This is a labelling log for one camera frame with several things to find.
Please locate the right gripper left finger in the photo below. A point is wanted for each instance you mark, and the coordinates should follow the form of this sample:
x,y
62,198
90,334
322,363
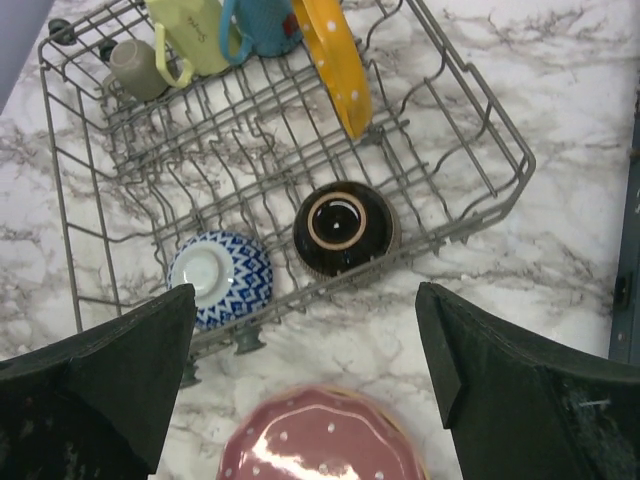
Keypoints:
x,y
98,404

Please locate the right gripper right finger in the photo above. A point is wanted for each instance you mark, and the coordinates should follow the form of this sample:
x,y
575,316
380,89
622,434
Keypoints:
x,y
522,406

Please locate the red patterned bowl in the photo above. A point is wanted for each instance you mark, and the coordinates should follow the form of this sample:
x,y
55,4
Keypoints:
x,y
231,273

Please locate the brown plate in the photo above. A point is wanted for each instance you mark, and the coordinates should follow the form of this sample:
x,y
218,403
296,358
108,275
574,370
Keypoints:
x,y
316,435

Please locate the dark brown cream bowl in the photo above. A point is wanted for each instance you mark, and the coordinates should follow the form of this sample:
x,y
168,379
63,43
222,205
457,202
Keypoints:
x,y
342,226

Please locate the grey wire dish rack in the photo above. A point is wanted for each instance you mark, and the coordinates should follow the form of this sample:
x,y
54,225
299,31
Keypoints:
x,y
242,150

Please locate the small grey cup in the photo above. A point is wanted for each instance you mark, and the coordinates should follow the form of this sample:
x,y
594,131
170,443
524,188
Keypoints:
x,y
133,73

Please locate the yellow green mug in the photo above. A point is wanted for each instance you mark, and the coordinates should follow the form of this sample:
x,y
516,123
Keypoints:
x,y
190,28

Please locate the blue floral mug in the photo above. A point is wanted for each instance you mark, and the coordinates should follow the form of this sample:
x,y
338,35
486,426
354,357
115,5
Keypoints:
x,y
266,28

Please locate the orange polka dot plate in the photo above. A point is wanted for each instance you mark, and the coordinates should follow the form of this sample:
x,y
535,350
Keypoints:
x,y
337,61

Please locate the yellow pink rimmed plate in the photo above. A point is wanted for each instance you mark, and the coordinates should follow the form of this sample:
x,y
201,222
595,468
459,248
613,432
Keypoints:
x,y
373,404

